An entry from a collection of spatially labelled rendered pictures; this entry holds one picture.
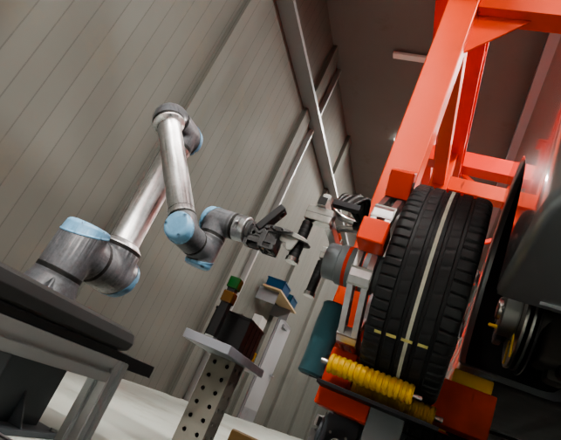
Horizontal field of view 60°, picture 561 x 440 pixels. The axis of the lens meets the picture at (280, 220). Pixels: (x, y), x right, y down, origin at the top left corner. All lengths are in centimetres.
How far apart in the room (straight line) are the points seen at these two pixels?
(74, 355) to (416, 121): 208
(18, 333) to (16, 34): 351
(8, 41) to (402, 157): 276
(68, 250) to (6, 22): 252
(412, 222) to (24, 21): 322
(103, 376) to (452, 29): 253
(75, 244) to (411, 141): 154
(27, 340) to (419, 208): 111
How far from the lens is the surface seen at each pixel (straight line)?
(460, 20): 292
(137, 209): 182
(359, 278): 138
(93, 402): 69
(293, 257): 152
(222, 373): 177
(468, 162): 534
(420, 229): 138
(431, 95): 256
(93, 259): 166
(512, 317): 154
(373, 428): 152
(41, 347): 58
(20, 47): 399
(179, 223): 149
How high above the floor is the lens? 32
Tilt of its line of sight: 20 degrees up
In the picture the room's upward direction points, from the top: 24 degrees clockwise
